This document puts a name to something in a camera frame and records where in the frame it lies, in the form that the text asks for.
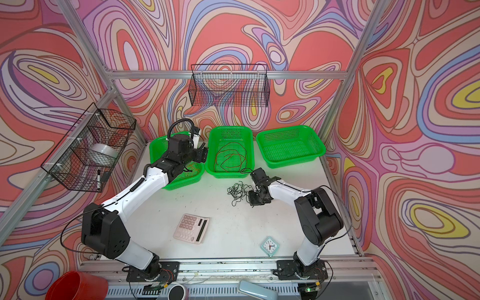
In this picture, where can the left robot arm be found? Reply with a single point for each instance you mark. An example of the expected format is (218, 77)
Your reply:
(103, 225)

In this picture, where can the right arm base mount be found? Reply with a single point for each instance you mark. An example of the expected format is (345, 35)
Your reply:
(295, 270)

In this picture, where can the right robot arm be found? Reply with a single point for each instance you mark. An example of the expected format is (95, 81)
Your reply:
(319, 218)

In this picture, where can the teal square clock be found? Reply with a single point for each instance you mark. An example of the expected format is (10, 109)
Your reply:
(269, 246)

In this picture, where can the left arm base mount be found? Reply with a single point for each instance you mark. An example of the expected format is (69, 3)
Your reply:
(157, 270)

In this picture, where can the round black white cup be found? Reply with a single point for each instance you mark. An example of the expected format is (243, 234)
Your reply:
(177, 292)

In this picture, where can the black wire wall basket back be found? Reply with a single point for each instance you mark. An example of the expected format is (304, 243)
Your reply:
(229, 85)

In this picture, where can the pink calculator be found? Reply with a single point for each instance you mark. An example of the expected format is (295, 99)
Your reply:
(191, 229)

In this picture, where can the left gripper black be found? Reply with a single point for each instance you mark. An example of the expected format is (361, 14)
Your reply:
(201, 155)

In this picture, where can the black wire wall basket left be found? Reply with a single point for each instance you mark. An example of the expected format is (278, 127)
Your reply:
(93, 149)

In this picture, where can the red plastic bowl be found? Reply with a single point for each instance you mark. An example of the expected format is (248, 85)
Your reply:
(76, 285)

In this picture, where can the black wire wall basket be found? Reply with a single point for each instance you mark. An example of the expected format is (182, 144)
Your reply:
(229, 85)
(93, 149)

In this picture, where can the grey blue handle object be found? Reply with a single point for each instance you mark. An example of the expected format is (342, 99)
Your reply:
(256, 291)

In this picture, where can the middle green plastic basket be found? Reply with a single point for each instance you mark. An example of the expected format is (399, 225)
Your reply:
(230, 152)

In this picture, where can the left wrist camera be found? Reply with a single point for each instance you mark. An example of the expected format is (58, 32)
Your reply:
(195, 136)

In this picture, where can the left green plastic basket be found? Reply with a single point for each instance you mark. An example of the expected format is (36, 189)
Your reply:
(158, 147)

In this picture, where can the right green plastic basket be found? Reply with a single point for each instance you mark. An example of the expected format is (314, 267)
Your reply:
(290, 146)

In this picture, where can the green plastic basket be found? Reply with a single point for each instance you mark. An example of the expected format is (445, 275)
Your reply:
(290, 146)
(230, 152)
(158, 147)

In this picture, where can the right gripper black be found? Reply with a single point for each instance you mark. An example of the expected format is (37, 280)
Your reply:
(254, 202)

